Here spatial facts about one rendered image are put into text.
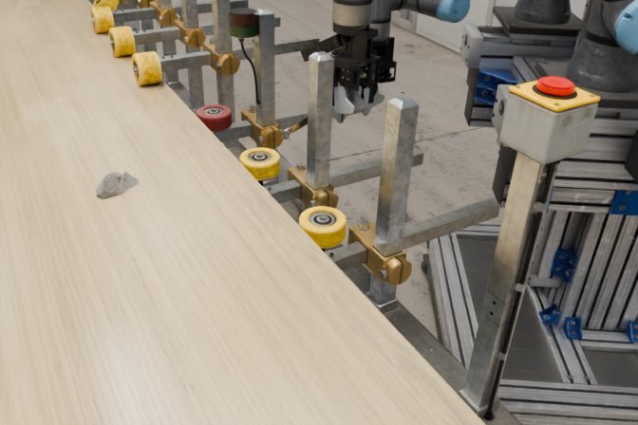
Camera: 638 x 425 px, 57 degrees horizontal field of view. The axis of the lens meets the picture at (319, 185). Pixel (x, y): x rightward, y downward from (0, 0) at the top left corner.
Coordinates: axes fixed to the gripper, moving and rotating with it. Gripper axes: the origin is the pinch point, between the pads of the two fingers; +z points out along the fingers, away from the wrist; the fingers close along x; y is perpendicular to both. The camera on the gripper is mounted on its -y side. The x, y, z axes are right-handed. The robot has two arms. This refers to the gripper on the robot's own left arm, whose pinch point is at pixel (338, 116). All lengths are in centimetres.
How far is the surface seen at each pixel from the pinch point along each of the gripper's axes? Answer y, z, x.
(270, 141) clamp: -16.9, 10.5, -3.5
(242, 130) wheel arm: -24.8, 9.7, -4.8
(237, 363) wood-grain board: 31, 5, -58
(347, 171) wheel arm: 2.9, 12.5, 0.6
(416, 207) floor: -40, 95, 115
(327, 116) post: 4.6, -4.5, -9.6
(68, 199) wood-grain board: -18, 5, -52
